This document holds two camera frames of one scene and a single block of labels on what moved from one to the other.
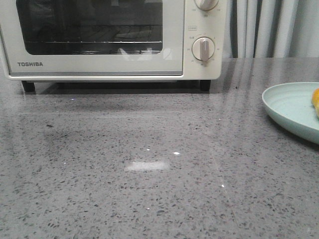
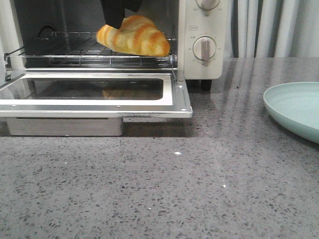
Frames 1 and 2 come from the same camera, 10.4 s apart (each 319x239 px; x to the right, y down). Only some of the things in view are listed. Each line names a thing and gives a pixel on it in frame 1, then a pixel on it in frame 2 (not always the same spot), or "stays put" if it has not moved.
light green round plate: x=292 y=103 stays put
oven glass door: x=93 y=38 -> x=94 y=95
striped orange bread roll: x=315 y=101 -> x=137 y=35
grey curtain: x=259 y=29 stays put
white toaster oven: x=111 y=41 stays put
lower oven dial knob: x=203 y=49 stays put
